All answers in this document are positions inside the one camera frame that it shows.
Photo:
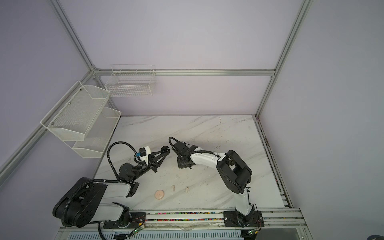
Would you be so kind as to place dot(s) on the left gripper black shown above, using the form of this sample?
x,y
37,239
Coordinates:
x,y
158,164

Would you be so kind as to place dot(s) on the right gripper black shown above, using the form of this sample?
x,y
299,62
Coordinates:
x,y
179,166

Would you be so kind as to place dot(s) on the black earbud charging case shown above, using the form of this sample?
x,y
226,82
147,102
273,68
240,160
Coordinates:
x,y
165,150

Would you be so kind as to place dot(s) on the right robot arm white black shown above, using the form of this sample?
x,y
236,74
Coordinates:
x,y
234,172

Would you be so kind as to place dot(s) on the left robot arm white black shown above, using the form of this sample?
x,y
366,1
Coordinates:
x,y
86,202

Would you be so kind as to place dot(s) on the pink round charging case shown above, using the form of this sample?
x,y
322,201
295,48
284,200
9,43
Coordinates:
x,y
159,194

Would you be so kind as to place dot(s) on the white mesh shelf lower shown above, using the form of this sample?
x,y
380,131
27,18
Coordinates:
x,y
99,136

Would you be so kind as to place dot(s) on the white mesh shelf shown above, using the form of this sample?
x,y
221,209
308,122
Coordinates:
x,y
72,118
99,136

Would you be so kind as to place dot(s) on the white mesh shelf upper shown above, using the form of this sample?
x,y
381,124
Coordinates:
x,y
72,118

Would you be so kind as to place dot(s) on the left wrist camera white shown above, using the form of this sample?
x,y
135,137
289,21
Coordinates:
x,y
144,152

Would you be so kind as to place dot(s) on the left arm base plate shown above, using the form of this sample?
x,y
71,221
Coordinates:
x,y
128,221

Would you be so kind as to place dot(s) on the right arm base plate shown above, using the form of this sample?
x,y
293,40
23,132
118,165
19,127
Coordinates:
x,y
243,219

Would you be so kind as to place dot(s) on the white wire basket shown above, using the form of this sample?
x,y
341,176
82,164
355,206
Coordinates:
x,y
131,81

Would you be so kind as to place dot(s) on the aluminium mounting rail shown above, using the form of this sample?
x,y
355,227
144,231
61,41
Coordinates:
x,y
211,219

